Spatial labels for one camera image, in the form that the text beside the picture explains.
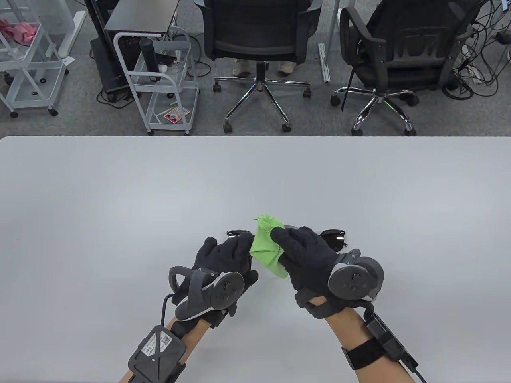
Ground white power strip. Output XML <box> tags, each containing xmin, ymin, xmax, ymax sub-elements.
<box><xmin>463</xmin><ymin>64</ymin><xmax>484</xmax><ymax>83</ymax></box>

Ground black cylindrical bottle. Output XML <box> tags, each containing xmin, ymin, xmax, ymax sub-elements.
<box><xmin>139</xmin><ymin>38</ymin><xmax>163</xmax><ymax>83</ymax></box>

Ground grey hand controller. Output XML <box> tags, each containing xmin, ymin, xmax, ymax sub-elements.
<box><xmin>168</xmin><ymin>265</ymin><xmax>245</xmax><ymax>322</ymax></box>
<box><xmin>328</xmin><ymin>249</ymin><xmax>385</xmax><ymax>304</ymax></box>

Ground pink cloth bundle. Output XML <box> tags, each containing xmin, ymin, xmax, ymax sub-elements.
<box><xmin>0</xmin><ymin>18</ymin><xmax>40</xmax><ymax>44</ymax></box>

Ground white rolling cart with handle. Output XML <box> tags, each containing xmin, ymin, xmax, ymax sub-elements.
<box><xmin>114</xmin><ymin>27</ymin><xmax>201</xmax><ymax>136</ymax></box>

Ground green cleaning cloth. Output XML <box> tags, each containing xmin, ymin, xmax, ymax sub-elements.
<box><xmin>250</xmin><ymin>214</ymin><xmax>289</xmax><ymax>279</ymax></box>

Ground black computer tower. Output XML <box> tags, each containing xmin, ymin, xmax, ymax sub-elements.
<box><xmin>90</xmin><ymin>36</ymin><xmax>134</xmax><ymax>102</ymax></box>

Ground black left wrist sensor box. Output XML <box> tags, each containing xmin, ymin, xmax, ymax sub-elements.
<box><xmin>128</xmin><ymin>325</ymin><xmax>187</xmax><ymax>383</ymax></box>

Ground red and white card packet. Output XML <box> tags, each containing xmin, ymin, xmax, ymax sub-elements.
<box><xmin>163</xmin><ymin>106</ymin><xmax>191</xmax><ymax>123</ymax></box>

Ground dark brown small table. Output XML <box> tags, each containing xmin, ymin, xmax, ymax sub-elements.
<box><xmin>104</xmin><ymin>0</ymin><xmax>182</xmax><ymax>37</ymax></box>

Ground black right wrist sensor box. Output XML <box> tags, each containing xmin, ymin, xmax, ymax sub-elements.
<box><xmin>341</xmin><ymin>313</ymin><xmax>419</xmax><ymax>371</ymax></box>

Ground black ribbed-back office chair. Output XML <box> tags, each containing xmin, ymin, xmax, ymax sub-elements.
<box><xmin>331</xmin><ymin>0</ymin><xmax>485</xmax><ymax>137</ymax></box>

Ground black browline sunglasses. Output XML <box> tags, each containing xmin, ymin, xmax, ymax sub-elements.
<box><xmin>319</xmin><ymin>229</ymin><xmax>347</xmax><ymax>253</ymax></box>

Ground person's left forearm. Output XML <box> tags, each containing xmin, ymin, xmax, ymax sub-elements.
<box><xmin>118</xmin><ymin>317</ymin><xmax>211</xmax><ymax>383</ymax></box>

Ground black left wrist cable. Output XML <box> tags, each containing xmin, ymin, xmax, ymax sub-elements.
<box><xmin>160</xmin><ymin>294</ymin><xmax>177</xmax><ymax>326</ymax></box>

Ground bundle of black cables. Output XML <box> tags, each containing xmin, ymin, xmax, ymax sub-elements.
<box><xmin>441</xmin><ymin>0</ymin><xmax>511</xmax><ymax>100</ymax></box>

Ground white desk leg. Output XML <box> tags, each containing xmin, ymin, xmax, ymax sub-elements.
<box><xmin>318</xmin><ymin>0</ymin><xmax>343</xmax><ymax>83</ymax></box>

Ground white rolling wire cart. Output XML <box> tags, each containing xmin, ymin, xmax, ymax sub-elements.
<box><xmin>0</xmin><ymin>0</ymin><xmax>70</xmax><ymax>118</ymax></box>

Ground grey right hand controller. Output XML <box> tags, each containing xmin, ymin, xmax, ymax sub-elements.
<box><xmin>328</xmin><ymin>249</ymin><xmax>385</xmax><ymax>304</ymax></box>

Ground black mesh-back office chair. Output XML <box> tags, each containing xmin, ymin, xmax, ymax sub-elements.
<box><xmin>195</xmin><ymin>0</ymin><xmax>323</xmax><ymax>134</ymax></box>

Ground black wrist sensor box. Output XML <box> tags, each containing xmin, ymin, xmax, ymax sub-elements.
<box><xmin>128</xmin><ymin>325</ymin><xmax>187</xmax><ymax>383</ymax></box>
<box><xmin>341</xmin><ymin>313</ymin><xmax>419</xmax><ymax>371</ymax></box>

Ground person's left hand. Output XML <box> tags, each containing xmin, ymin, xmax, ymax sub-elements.
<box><xmin>191</xmin><ymin>233</ymin><xmax>259</xmax><ymax>292</ymax></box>

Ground person's right hand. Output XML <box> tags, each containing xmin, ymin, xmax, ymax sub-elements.
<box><xmin>269</xmin><ymin>226</ymin><xmax>360</xmax><ymax>320</ymax></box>

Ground grey left hand controller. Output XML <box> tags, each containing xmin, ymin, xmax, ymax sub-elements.
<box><xmin>168</xmin><ymin>265</ymin><xmax>245</xmax><ymax>322</ymax></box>

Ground white desk foot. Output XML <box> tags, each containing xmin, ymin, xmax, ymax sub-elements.
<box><xmin>59</xmin><ymin>10</ymin><xmax>87</xmax><ymax>59</ymax></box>

